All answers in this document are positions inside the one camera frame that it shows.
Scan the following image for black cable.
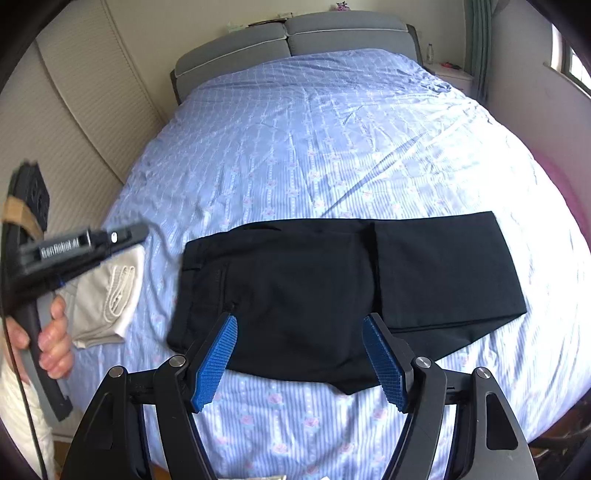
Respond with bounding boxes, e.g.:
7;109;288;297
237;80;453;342
0;217;49;480

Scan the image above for person's left hand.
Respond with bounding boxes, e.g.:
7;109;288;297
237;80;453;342
6;295;75;380

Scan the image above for green curtain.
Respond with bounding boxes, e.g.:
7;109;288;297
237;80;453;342
464;0;496;106

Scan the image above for bed with blue striped sheet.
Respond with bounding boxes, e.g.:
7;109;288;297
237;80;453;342
104;48;591;468

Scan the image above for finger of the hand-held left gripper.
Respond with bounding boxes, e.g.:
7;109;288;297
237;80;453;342
89;222;150;271

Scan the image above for black pants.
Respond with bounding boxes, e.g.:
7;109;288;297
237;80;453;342
166;211;528;396

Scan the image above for window with metal bars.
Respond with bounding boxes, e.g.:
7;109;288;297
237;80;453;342
551;25;591;99

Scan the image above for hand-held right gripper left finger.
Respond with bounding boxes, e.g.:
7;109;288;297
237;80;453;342
60;312;239;480

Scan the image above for white wardrobe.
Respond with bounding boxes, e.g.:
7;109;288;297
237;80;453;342
0;0;172;259

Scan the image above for grey padded headboard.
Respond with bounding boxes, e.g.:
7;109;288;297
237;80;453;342
170;10;423;106

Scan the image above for folded cream garment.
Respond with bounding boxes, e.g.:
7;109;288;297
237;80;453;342
60;244;145;348

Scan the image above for white nightstand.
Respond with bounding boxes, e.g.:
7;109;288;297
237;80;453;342
434;62;476;101

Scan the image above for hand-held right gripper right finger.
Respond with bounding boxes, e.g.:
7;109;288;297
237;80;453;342
362;313;541;480

